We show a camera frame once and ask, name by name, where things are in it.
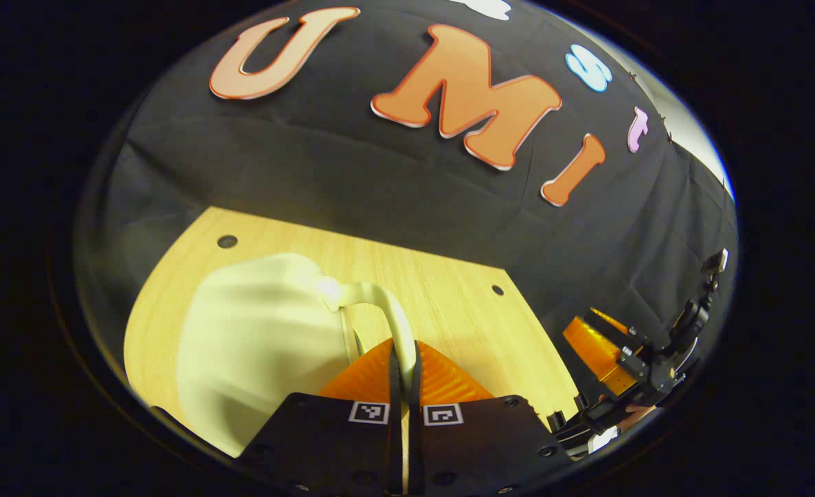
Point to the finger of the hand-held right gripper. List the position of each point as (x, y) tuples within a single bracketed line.
[(601, 355), (608, 321)]

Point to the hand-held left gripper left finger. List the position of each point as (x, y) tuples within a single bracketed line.
[(396, 386)]

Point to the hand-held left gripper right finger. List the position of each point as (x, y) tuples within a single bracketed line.
[(414, 428)]

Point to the black backdrop cloth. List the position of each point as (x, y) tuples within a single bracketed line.
[(345, 172)]

